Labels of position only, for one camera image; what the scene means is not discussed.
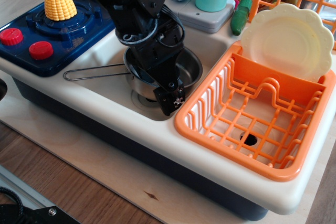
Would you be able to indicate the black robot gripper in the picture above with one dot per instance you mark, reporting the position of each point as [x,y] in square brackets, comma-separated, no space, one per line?
[153,48]

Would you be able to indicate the small stainless steel pan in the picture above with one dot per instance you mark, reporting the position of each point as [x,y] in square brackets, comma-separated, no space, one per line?
[188,69]

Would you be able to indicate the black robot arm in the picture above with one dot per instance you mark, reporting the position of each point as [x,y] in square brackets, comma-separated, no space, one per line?
[143,9]

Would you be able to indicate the cream toy kitchen sink unit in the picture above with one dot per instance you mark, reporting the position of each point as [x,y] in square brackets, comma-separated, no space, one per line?
[148,135]

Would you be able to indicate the orange plastic drying rack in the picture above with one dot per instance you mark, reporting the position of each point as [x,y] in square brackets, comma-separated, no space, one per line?
[257,117]

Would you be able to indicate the green toy vegetable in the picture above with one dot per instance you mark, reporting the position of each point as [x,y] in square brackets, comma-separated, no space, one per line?
[240,17]

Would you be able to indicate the grey toy faucet base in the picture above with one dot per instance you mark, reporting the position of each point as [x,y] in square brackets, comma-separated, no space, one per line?
[191,16]

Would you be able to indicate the cream scalloped plastic plate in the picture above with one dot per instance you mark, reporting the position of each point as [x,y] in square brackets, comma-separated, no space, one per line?
[289,40]

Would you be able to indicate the red stove knob right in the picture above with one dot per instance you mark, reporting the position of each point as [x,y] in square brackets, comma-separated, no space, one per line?
[41,50]

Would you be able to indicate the red stove knob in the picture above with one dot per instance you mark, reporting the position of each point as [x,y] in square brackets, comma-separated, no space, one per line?
[41,50]
[11,36]

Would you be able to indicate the yellow toy corn cob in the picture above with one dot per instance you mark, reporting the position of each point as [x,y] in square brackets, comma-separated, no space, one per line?
[60,10]

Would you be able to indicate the navy blue toy stove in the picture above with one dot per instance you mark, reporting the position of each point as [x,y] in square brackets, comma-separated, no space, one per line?
[68,38]

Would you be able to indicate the red stove knob left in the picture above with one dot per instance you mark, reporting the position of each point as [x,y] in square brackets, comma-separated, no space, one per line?
[11,36]

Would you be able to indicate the black bracket with screw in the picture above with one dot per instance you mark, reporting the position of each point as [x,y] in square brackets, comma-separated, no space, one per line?
[51,214]

